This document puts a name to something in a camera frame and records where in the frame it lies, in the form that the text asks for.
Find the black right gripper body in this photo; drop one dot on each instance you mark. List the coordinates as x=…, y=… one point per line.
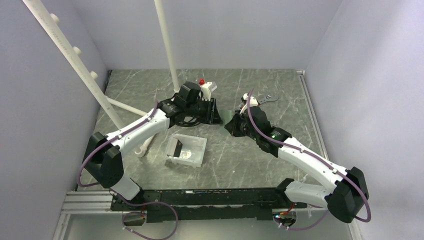
x=244, y=130

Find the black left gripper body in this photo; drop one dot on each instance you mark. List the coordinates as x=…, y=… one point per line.
x=199, y=110

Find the dark card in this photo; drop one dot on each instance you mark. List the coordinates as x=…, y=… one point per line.
x=177, y=148

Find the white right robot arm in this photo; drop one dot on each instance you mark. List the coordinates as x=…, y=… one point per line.
x=342, y=191

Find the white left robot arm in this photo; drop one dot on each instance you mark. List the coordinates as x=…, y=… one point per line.
x=104, y=154

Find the clear plastic tray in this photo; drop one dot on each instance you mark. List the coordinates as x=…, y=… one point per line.
x=192, y=153

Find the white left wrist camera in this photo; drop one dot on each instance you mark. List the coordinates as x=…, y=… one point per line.
x=207, y=88

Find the red handled adjustable wrench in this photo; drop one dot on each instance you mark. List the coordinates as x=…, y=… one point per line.
x=265, y=99

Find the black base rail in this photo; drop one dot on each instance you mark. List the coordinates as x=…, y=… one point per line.
x=215, y=204

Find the aluminium extrusion frame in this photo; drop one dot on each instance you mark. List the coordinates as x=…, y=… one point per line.
x=81, y=203

